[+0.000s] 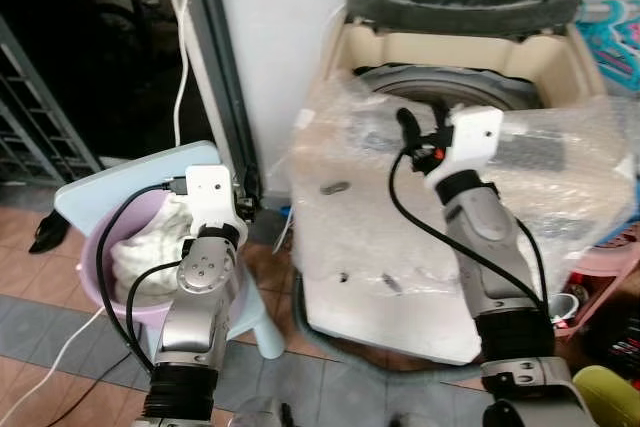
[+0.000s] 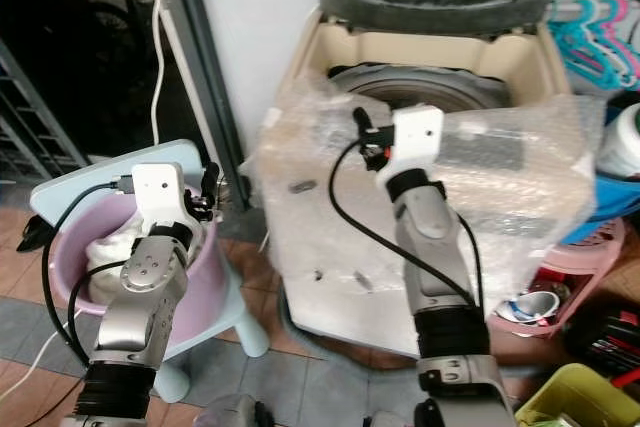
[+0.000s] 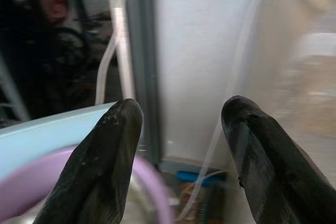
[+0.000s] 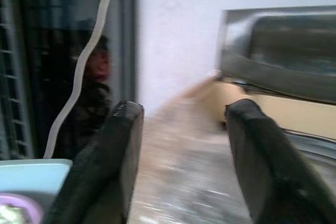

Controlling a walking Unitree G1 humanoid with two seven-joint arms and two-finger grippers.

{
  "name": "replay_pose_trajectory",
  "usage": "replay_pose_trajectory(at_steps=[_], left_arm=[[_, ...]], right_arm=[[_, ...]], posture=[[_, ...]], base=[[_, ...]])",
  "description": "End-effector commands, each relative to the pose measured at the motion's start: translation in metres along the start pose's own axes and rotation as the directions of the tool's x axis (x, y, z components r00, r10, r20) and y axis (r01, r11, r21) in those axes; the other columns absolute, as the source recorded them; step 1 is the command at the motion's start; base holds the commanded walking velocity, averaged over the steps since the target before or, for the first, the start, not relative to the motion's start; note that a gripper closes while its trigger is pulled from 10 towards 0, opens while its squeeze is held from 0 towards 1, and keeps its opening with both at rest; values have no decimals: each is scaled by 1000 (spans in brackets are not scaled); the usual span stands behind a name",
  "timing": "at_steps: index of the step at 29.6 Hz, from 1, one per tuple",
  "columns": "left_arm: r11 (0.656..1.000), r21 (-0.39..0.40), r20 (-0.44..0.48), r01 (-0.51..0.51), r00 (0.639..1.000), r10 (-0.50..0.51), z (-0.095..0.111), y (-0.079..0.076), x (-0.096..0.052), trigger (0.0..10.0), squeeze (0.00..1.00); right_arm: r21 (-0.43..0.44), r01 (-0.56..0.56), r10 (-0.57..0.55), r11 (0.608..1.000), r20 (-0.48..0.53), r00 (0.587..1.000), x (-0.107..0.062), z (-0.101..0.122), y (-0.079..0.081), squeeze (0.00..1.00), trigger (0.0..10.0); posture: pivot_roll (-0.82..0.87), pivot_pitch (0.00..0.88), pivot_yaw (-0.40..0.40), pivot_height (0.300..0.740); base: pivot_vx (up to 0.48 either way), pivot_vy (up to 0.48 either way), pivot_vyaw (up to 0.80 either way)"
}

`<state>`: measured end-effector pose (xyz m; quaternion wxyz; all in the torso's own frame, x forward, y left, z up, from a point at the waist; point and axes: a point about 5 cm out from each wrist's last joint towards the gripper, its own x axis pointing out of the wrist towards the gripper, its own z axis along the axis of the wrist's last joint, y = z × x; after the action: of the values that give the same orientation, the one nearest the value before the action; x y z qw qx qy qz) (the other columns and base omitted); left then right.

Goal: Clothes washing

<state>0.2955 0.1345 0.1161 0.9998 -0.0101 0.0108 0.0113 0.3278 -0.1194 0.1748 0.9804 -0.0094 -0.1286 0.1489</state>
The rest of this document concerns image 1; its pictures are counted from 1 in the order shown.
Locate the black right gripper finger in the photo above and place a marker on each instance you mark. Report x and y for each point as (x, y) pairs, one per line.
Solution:
(408, 125)

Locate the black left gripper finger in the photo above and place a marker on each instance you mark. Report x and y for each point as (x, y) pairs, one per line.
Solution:
(254, 183)

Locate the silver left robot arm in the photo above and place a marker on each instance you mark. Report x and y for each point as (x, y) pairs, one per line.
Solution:
(195, 317)

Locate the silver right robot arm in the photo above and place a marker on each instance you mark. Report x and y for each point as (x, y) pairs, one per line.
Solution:
(490, 257)

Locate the beige top-load washing machine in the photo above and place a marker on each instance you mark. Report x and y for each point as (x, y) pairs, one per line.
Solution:
(380, 287)

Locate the clear bubble wrap sheet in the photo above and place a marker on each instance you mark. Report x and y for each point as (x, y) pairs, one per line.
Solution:
(340, 147)

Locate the white crumpled garment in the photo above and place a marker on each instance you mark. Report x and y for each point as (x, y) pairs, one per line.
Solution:
(145, 252)

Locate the light blue plastic stool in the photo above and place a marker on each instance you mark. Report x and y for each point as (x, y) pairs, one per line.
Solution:
(110, 182)

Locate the pink plastic basin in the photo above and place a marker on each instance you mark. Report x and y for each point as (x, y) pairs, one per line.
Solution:
(105, 272)

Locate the black slipper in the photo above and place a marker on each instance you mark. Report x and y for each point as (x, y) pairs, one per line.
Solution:
(50, 234)

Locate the white cup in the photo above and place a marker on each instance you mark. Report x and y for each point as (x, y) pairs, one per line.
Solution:
(562, 307)

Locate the pink plastic laundry basket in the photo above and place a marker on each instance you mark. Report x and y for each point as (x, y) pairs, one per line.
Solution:
(605, 259)

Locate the black storage crate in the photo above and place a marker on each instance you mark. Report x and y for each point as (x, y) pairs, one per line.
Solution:
(610, 332)

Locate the yellow-green plastic bin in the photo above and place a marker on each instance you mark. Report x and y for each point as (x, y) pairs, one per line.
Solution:
(608, 399)

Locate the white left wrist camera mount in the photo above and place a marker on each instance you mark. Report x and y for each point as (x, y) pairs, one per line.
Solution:
(212, 197)

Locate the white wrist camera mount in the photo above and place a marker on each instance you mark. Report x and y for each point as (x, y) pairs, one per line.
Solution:
(212, 197)
(472, 137)

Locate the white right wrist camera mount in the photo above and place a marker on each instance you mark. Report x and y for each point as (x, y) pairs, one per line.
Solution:
(472, 137)

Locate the dark grey door frame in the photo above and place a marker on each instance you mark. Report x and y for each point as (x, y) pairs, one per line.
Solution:
(225, 67)

